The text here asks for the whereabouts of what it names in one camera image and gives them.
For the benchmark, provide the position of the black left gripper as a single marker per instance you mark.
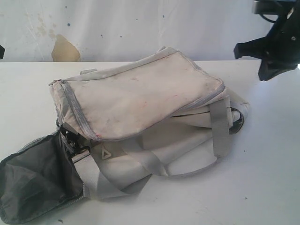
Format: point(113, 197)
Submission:
point(2, 51)

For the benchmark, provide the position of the white canvas duffel bag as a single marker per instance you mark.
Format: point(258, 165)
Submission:
point(162, 115)

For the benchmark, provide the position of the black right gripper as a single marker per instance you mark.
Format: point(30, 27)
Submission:
point(279, 50)

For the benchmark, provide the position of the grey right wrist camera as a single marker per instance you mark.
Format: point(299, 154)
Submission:
point(271, 7)

